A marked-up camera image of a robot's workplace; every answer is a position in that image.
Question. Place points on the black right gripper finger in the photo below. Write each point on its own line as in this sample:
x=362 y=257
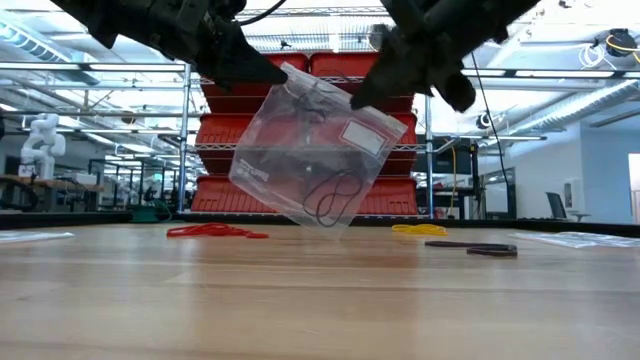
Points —
x=382 y=80
x=405 y=89

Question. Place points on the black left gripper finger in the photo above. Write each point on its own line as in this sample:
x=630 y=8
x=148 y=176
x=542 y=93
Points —
x=225 y=86
x=240 y=60

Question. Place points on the clear plastic zip bag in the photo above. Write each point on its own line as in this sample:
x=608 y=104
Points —
x=30 y=237
x=575 y=240
x=280 y=160

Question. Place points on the yellow rubber band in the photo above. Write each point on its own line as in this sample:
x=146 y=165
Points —
x=422 y=233
x=435 y=231
x=405 y=228

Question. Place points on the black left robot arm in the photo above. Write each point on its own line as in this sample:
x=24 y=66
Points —
x=115 y=17

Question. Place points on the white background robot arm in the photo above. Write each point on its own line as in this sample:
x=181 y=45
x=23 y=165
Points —
x=42 y=145

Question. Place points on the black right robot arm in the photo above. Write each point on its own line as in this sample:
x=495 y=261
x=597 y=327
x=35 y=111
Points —
x=475 y=15

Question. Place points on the red plastic bin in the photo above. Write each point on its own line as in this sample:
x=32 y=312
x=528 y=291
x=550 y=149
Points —
x=340 y=62
x=407 y=160
x=210 y=200
x=225 y=102
x=390 y=200
x=215 y=135

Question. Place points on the grey round fan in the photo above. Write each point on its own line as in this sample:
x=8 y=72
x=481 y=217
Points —
x=374 y=40

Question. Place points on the black framed screen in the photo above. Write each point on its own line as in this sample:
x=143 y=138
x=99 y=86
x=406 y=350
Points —
x=497 y=197

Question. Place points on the black office chair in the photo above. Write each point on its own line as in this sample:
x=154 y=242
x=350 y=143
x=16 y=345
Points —
x=555 y=205

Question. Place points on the wooden background desk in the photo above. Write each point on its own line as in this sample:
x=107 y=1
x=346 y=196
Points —
x=60 y=185

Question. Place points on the small white side table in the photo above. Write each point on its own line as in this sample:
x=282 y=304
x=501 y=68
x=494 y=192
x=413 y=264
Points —
x=580 y=215

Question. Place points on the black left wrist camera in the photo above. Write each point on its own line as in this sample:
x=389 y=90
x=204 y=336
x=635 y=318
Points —
x=230 y=9

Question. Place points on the black white ceiling camera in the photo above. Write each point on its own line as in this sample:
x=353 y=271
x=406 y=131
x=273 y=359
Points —
x=483 y=121

